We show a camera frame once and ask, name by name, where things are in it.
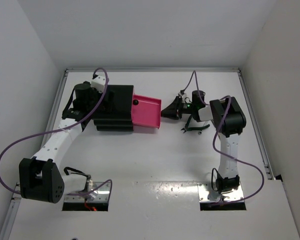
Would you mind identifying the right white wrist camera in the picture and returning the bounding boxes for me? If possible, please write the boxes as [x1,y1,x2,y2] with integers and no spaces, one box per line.
[178,90,187,99]

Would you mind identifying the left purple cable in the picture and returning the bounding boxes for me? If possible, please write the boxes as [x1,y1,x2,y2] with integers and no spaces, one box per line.
[0,67,113,196]

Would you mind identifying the black drawer cabinet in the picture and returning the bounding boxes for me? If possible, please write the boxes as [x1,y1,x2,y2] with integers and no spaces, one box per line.
[91,84,134,132]

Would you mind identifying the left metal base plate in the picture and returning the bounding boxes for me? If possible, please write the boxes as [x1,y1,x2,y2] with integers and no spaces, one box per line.
[63,179,113,204]

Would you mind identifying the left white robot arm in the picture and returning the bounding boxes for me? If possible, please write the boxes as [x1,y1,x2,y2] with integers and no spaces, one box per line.
[19,76,109,204]

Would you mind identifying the green flush cutters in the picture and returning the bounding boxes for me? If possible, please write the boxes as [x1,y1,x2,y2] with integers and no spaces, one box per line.
[180,112,211,134]

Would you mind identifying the purple cable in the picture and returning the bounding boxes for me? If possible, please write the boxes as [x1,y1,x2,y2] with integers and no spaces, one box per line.
[0,67,113,196]
[181,69,266,206]

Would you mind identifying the metal base plate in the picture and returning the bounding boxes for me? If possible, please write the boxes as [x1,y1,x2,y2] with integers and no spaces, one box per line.
[63,179,113,204]
[197,182,244,203]

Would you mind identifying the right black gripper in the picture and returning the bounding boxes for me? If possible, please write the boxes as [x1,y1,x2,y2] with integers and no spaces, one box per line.
[162,96,196,120]

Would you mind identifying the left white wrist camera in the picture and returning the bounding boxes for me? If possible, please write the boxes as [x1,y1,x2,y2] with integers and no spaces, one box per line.
[90,74,109,93]

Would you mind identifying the pink top drawer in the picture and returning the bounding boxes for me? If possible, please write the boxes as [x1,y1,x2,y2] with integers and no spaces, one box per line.
[131,94,162,129]

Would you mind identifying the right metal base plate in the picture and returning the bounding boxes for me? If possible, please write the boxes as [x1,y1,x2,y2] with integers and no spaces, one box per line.
[197,182,244,203]

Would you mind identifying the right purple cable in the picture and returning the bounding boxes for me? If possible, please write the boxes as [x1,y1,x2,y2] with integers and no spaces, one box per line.
[181,69,266,206]

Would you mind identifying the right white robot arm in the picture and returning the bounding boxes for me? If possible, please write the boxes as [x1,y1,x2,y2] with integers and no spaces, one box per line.
[161,90,247,194]

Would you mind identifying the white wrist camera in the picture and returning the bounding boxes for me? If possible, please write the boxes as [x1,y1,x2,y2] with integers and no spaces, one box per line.
[178,90,187,99]
[90,74,109,93]

